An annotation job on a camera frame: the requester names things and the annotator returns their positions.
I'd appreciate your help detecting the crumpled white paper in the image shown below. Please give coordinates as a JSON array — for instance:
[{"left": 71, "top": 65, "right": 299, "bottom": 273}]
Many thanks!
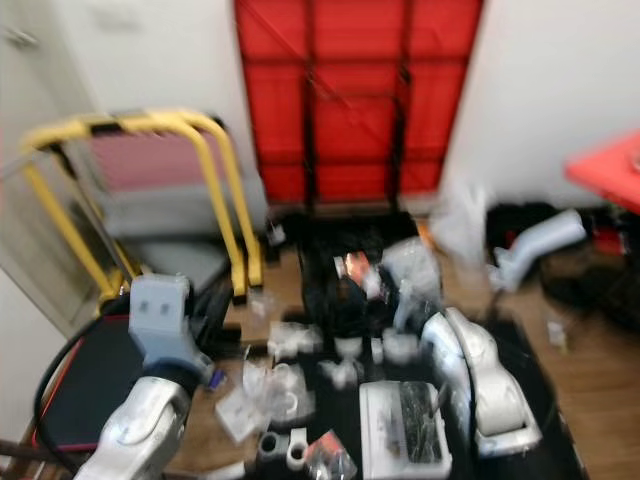
[
  {"left": 268, "top": 322, "right": 323, "bottom": 356},
  {"left": 328, "top": 338, "right": 366, "bottom": 389},
  {"left": 380, "top": 330, "right": 421, "bottom": 366}
]

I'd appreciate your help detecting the pink striped cloth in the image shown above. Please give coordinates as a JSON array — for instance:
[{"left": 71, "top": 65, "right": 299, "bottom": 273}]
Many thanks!
[{"left": 88, "top": 133, "right": 211, "bottom": 196}]

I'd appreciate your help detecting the white plastic bag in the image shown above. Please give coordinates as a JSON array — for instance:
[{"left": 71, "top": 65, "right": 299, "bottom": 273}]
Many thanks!
[{"left": 425, "top": 180, "right": 496, "bottom": 266}]

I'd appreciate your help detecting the red table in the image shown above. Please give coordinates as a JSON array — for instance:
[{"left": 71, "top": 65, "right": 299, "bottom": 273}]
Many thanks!
[{"left": 565, "top": 128, "right": 640, "bottom": 214}]

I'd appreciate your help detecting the clear packet with red card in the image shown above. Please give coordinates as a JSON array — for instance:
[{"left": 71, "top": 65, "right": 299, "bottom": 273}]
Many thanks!
[{"left": 305, "top": 430, "right": 359, "bottom": 479}]

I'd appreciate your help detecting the small black bench pad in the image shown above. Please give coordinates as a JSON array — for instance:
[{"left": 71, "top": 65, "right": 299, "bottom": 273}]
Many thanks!
[{"left": 35, "top": 320, "right": 151, "bottom": 453}]

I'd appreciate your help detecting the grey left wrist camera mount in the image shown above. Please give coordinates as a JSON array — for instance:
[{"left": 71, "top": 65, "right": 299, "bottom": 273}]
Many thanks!
[{"left": 130, "top": 275, "right": 216, "bottom": 376}]

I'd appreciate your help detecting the red white snack wrapper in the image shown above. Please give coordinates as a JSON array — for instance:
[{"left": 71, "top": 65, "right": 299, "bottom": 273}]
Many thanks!
[{"left": 335, "top": 250, "right": 373, "bottom": 291}]

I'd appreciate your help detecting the black floor mat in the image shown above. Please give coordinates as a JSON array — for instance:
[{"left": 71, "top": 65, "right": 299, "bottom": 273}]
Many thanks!
[{"left": 230, "top": 340, "right": 591, "bottom": 480}]

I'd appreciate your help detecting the grey folded mat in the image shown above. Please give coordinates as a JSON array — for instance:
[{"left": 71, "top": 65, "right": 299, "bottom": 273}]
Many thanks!
[{"left": 105, "top": 190, "right": 271, "bottom": 291}]

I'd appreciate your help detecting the yellow metal frame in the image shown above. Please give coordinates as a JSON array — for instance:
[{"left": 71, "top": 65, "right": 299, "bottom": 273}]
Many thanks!
[{"left": 20, "top": 108, "right": 266, "bottom": 316}]

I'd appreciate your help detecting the black rubbish bag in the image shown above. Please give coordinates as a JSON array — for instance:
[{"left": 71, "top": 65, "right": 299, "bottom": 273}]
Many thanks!
[{"left": 295, "top": 212, "right": 436, "bottom": 336}]

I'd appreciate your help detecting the red folding panel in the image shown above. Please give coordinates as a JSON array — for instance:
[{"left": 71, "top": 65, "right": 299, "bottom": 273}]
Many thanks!
[{"left": 233, "top": 0, "right": 486, "bottom": 204}]

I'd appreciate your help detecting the white long-handled dustpan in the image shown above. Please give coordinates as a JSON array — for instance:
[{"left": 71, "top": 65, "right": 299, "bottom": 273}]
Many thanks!
[{"left": 360, "top": 208, "right": 589, "bottom": 479}]

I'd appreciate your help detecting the white tape ring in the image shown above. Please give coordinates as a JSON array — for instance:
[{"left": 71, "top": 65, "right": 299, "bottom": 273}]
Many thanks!
[
  {"left": 285, "top": 428, "right": 311, "bottom": 471},
  {"left": 260, "top": 432, "right": 286, "bottom": 461}
]

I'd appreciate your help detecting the clear crumpled plastic bag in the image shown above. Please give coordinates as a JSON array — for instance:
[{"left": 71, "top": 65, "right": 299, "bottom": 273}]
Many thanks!
[{"left": 215, "top": 360, "right": 306, "bottom": 441}]

